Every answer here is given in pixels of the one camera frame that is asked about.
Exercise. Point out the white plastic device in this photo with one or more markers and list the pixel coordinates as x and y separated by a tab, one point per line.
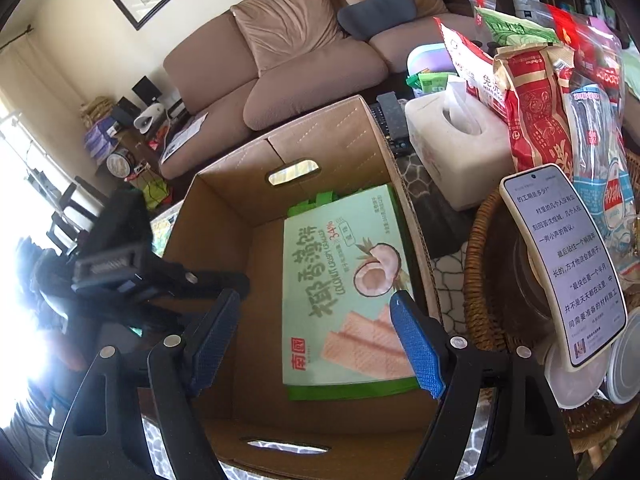
150	117

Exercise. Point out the black remote control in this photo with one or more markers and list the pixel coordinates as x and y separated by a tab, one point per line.
392	120

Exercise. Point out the dark wooden chair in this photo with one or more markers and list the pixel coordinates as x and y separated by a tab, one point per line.
75	210

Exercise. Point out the clear round plastic lid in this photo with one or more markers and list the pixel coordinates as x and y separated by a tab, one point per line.
570	385

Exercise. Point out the white red snack bag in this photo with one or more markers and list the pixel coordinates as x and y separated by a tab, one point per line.
465	60

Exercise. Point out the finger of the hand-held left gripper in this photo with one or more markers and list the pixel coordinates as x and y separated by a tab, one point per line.
200	280
160	312

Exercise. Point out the small green packets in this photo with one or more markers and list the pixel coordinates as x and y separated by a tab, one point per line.
430	84

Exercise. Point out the woven straw basket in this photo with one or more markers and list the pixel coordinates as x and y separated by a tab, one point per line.
97	110

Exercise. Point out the printed cardboard box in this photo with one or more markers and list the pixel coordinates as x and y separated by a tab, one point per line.
240	220

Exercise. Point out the grey cushion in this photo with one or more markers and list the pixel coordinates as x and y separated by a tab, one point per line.
377	12

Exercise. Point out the printed paper sheet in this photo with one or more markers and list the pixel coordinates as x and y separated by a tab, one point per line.
182	137

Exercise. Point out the white round plastic container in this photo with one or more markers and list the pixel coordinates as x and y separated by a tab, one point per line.
625	370

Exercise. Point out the white smartphone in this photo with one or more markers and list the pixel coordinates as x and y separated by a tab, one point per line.
560	260

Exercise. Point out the wicker basket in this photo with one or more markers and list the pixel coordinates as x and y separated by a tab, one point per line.
490	240

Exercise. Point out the round printed tin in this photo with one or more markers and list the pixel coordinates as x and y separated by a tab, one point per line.
121	164

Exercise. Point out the black speaker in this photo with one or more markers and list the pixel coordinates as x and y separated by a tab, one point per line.
147	90
125	112

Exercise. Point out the clear plastic bag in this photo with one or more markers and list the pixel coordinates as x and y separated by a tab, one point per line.
600	135

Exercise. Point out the red cream snack bag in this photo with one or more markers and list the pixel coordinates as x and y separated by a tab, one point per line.
535	110

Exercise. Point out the green printed snack bag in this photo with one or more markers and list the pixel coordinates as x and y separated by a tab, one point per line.
510	27

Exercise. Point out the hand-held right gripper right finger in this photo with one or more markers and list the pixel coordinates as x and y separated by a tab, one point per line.
417	345

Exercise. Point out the purple lidded container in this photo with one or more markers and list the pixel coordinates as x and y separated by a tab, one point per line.
425	57

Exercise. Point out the brown fabric sofa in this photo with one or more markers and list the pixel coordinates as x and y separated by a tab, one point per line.
300	60

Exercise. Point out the white tissue box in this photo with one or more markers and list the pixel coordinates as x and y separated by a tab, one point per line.
440	160

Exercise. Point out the purple box stack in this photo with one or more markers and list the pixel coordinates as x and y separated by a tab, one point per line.
100	140

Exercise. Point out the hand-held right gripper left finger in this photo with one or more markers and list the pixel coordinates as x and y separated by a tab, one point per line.
210	345

